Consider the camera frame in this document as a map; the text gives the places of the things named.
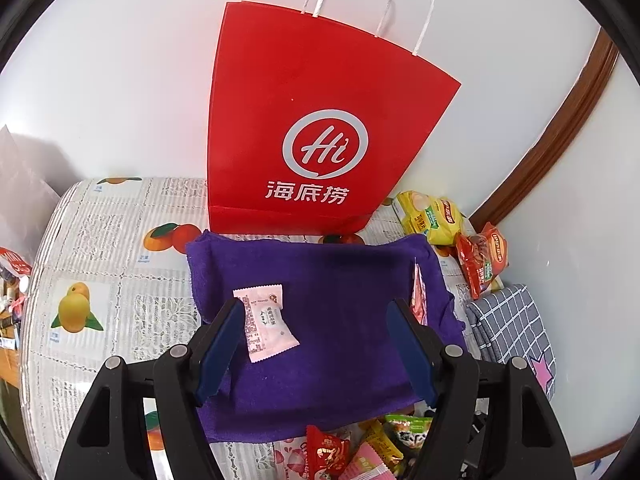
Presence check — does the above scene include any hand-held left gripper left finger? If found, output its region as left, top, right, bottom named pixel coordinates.
left=54, top=297, right=247, bottom=480

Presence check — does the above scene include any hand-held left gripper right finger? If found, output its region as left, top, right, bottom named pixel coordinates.
left=385, top=297, right=576, bottom=480

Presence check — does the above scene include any pale pink white snack packet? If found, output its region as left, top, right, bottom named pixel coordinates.
left=233, top=283, right=301, bottom=363

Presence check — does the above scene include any pink silver-edged snack packet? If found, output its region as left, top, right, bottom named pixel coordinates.
left=409, top=257, right=427, bottom=326

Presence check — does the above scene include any green snack packet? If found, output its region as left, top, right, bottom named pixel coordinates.
left=384, top=412, right=434, bottom=453

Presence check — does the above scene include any purple towel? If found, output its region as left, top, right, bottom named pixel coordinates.
left=186, top=230, right=467, bottom=443

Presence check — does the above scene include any grey checked cloth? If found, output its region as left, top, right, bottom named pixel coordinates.
left=465, top=284, right=557, bottom=401

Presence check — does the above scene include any red chips bag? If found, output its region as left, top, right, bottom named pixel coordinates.
left=455, top=223, right=508, bottom=298

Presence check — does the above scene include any large pink snack packet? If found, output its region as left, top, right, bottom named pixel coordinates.
left=345, top=442, right=396, bottom=480

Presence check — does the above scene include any red foil snack packet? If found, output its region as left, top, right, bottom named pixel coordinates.
left=305, top=425, right=351, bottom=480

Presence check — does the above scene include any yellow chips bag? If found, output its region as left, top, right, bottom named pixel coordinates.
left=391, top=190, right=466, bottom=247

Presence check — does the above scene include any fruit print tablecloth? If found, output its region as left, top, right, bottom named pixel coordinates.
left=20, top=176, right=506, bottom=480

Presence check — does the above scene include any red white packet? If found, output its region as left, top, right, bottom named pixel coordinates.
left=0, top=246, right=33, bottom=277

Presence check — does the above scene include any grey paper bag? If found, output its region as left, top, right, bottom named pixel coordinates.
left=0, top=124, right=63, bottom=266

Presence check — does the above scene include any red paper bag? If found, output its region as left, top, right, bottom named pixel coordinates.
left=206, top=0, right=462, bottom=236

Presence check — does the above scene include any brown wooden door trim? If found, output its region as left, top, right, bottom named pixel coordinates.
left=467, top=25, right=621, bottom=233

